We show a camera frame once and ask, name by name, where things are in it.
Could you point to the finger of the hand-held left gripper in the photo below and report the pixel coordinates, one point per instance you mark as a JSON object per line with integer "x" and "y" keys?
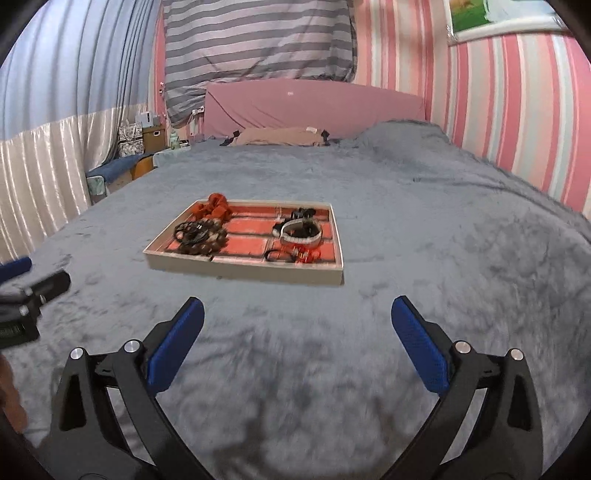
{"x": 16, "y": 268}
{"x": 48, "y": 284}

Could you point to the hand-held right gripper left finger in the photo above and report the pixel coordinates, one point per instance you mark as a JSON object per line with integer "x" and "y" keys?
{"x": 178, "y": 344}

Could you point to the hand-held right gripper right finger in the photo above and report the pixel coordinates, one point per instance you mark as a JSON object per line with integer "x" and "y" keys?
{"x": 418, "y": 344}

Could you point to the white tray with red compartments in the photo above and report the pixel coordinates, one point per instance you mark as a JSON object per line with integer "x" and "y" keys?
{"x": 249, "y": 249}

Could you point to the thin black hair loop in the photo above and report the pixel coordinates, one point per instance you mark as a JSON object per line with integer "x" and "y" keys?
{"x": 276, "y": 255}

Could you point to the person's left hand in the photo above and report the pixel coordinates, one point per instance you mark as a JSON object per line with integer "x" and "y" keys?
{"x": 10, "y": 397}

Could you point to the mint patterned cloth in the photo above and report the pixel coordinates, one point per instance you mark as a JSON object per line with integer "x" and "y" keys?
{"x": 97, "y": 190}

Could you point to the shiny cream curtain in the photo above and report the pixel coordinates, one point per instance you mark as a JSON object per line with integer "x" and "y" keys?
{"x": 51, "y": 152}

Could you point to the grey plush blanket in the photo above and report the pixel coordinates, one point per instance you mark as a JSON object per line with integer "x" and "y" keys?
{"x": 415, "y": 221}

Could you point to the blue cloth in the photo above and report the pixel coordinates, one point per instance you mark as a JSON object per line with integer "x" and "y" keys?
{"x": 117, "y": 165}

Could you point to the red scrunchie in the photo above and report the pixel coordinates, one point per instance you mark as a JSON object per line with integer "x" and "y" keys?
{"x": 213, "y": 208}

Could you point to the wooden chair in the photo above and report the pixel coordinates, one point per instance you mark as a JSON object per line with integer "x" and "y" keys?
{"x": 143, "y": 168}

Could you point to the patterned storage box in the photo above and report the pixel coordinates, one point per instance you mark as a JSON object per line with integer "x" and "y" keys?
{"x": 130, "y": 141}

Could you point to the cardboard box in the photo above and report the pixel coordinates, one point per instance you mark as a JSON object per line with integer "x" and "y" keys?
{"x": 154, "y": 138}

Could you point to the green figurine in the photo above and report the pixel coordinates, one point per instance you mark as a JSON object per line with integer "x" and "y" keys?
{"x": 174, "y": 139}

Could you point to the small white box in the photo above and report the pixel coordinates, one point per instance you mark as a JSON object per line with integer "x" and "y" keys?
{"x": 147, "y": 118}

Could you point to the beige pillow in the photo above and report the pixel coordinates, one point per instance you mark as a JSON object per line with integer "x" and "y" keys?
{"x": 277, "y": 136}

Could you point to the grey striped quilt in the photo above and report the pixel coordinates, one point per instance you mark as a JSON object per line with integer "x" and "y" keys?
{"x": 258, "y": 46}

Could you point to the wall poster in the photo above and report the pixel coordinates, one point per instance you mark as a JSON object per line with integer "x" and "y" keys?
{"x": 498, "y": 16}

